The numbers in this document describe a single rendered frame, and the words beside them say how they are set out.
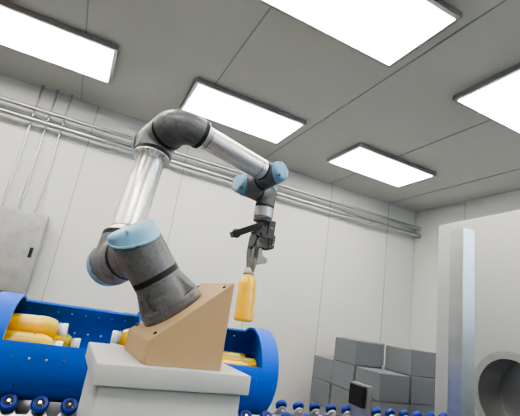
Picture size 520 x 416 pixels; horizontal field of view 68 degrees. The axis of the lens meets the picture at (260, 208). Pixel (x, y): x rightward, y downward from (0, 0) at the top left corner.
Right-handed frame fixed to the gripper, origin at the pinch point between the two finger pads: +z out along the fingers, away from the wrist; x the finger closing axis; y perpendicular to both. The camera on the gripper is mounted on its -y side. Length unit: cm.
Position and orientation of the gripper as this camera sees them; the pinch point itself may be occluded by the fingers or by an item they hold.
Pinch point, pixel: (249, 268)
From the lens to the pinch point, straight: 147.4
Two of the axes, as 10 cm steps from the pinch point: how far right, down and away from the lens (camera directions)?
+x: -3.8, 1.9, 9.1
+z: -1.6, 9.5, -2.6
